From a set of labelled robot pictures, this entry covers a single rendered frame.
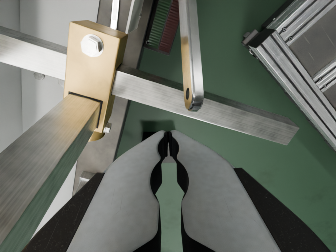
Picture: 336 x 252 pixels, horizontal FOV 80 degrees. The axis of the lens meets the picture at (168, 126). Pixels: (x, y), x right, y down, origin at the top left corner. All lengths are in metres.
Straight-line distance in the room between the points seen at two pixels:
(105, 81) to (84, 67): 0.02
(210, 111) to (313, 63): 0.84
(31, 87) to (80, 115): 0.35
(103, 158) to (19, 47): 0.29
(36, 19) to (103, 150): 0.28
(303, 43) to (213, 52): 0.37
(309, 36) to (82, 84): 0.91
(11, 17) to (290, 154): 1.51
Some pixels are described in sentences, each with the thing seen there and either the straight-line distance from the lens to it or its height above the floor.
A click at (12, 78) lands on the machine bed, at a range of 0.53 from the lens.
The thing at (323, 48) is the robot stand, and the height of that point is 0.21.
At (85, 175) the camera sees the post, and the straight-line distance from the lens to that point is 0.51.
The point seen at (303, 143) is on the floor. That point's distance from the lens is 1.56.
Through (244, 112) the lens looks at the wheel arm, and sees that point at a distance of 0.27.
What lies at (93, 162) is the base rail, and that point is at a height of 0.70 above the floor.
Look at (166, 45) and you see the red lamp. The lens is 0.36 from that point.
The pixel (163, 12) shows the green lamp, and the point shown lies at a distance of 0.36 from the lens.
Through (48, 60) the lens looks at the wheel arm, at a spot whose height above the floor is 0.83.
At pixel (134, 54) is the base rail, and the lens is 0.37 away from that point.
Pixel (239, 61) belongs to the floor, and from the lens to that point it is 1.15.
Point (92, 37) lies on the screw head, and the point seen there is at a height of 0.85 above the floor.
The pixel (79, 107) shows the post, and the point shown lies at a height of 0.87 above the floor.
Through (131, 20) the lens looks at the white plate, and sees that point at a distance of 0.27.
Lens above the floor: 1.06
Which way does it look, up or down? 61 degrees down
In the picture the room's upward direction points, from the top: 178 degrees clockwise
